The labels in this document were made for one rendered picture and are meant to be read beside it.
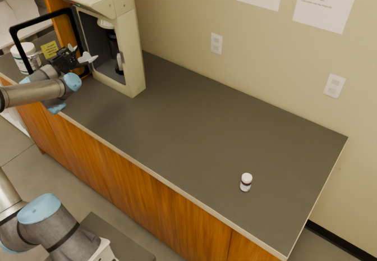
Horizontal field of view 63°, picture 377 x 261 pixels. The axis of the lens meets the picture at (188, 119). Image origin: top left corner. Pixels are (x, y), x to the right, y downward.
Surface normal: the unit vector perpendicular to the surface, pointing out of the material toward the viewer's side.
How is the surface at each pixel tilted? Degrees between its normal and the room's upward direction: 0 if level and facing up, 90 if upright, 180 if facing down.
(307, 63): 90
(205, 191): 0
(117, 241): 0
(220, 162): 0
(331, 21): 90
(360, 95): 90
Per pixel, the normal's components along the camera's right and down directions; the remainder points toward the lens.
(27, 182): -0.02, -0.71
